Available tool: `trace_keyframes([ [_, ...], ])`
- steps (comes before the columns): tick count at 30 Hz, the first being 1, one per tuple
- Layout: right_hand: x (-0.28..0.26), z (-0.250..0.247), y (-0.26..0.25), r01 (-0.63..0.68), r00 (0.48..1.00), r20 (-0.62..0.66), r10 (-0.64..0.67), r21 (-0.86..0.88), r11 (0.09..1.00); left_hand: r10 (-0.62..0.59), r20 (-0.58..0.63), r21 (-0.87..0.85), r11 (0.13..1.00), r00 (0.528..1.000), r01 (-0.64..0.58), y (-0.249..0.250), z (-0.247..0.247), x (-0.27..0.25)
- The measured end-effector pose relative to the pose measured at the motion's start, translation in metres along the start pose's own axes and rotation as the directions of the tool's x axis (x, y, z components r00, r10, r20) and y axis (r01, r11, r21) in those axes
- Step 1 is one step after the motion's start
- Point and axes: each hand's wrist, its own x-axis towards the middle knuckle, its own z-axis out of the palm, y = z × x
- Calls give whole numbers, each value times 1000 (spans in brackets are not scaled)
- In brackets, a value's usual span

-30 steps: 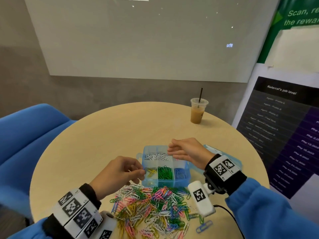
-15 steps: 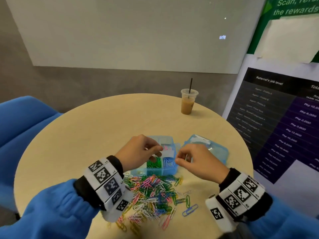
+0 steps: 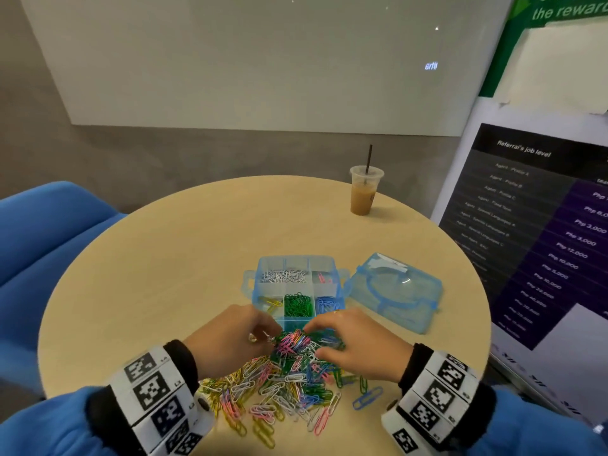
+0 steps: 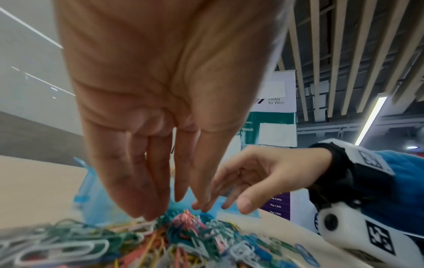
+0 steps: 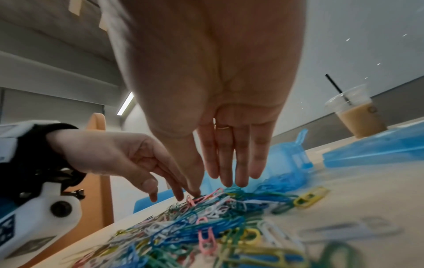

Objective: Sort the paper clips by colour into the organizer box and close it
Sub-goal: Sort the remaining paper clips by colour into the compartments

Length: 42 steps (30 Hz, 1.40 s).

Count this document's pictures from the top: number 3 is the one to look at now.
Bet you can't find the blue compartment organizer box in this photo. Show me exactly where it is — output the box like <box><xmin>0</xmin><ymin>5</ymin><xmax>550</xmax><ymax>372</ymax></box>
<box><xmin>243</xmin><ymin>256</ymin><xmax>351</xmax><ymax>333</ymax></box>

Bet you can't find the standing poster banner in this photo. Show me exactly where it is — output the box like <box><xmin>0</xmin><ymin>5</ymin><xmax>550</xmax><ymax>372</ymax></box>
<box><xmin>430</xmin><ymin>0</ymin><xmax>608</xmax><ymax>428</ymax></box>

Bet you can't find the wrist marker band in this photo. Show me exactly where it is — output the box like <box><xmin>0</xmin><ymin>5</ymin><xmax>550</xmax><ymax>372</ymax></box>
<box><xmin>382</xmin><ymin>351</ymin><xmax>481</xmax><ymax>456</ymax></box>
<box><xmin>109</xmin><ymin>348</ymin><xmax>215</xmax><ymax>456</ymax></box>

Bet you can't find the blue transparent box lid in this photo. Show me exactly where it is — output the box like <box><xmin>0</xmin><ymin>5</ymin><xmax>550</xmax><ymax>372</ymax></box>
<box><xmin>344</xmin><ymin>252</ymin><xmax>445</xmax><ymax>335</ymax></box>

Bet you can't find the round wooden table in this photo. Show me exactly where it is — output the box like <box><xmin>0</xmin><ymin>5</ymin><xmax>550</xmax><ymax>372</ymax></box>
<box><xmin>38</xmin><ymin>175</ymin><xmax>493</xmax><ymax>456</ymax></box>

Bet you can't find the left wrist marker band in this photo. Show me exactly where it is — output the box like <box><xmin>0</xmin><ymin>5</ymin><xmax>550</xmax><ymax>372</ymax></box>
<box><xmin>109</xmin><ymin>348</ymin><xmax>215</xmax><ymax>456</ymax></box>

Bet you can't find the pile of coloured paper clips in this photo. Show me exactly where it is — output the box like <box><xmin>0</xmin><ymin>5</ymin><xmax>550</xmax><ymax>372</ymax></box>
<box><xmin>194</xmin><ymin>327</ymin><xmax>386</xmax><ymax>450</ymax></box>

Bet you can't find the person's right hand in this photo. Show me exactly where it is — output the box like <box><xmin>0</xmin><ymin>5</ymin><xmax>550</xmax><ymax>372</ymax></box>
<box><xmin>304</xmin><ymin>308</ymin><xmax>415</xmax><ymax>384</ymax></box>

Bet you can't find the white wall board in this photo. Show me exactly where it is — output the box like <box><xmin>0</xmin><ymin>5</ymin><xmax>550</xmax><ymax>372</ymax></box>
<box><xmin>19</xmin><ymin>0</ymin><xmax>514</xmax><ymax>137</ymax></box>

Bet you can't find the blue upholstered chair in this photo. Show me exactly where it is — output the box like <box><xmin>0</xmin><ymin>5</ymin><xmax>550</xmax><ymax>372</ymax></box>
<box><xmin>0</xmin><ymin>181</ymin><xmax>127</xmax><ymax>395</ymax></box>

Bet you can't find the bunch of green paper clips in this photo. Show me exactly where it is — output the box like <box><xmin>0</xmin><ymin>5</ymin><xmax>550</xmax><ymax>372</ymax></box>
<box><xmin>284</xmin><ymin>293</ymin><xmax>315</xmax><ymax>318</ymax></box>

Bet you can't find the iced coffee plastic cup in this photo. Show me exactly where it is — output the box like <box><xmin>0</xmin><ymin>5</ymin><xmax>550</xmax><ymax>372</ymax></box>
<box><xmin>350</xmin><ymin>165</ymin><xmax>386</xmax><ymax>217</ymax></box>

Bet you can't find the person's left hand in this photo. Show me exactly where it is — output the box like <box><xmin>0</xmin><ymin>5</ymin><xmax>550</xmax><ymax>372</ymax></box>
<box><xmin>183</xmin><ymin>305</ymin><xmax>284</xmax><ymax>381</ymax></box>

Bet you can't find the right wrist marker band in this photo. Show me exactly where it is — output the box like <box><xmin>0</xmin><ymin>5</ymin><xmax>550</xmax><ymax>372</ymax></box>
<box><xmin>382</xmin><ymin>351</ymin><xmax>481</xmax><ymax>456</ymax></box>

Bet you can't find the person's left forearm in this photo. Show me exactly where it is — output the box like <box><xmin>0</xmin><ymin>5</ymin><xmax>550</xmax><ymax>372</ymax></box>
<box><xmin>0</xmin><ymin>339</ymin><xmax>201</xmax><ymax>456</ymax></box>

